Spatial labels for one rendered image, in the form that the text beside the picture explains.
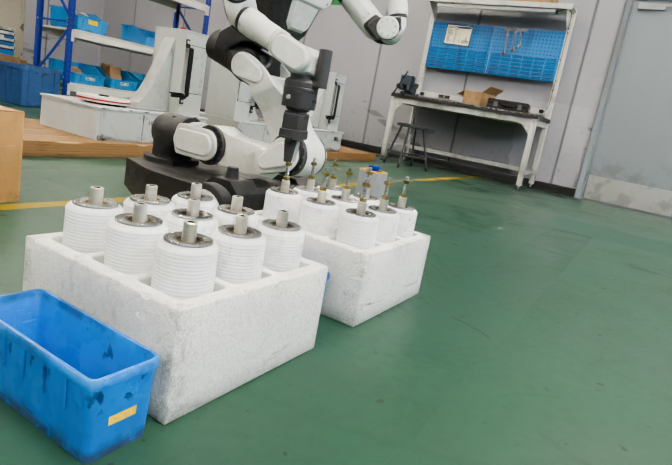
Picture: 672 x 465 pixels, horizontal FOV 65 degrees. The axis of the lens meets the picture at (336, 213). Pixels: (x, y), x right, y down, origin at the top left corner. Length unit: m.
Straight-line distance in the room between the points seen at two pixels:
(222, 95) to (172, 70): 0.54
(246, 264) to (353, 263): 0.38
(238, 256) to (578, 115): 5.62
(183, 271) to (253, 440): 0.27
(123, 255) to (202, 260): 0.15
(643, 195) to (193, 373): 5.70
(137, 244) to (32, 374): 0.23
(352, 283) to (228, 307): 0.45
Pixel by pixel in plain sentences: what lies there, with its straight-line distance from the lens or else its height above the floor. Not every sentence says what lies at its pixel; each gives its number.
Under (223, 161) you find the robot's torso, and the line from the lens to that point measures 1.94.
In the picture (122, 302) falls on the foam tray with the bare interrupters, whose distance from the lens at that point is 0.87.
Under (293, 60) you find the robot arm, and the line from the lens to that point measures 1.35.
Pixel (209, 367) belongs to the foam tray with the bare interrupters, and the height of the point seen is 0.07.
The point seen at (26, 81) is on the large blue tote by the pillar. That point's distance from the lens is 5.64.
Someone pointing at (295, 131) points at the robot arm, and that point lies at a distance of 1.34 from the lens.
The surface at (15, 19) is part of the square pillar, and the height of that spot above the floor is 0.82.
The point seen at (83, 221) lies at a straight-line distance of 0.99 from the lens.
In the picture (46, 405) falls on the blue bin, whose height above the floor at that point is 0.04.
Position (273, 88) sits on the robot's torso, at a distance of 1.78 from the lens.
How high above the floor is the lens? 0.49
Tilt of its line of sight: 11 degrees down
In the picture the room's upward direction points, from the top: 10 degrees clockwise
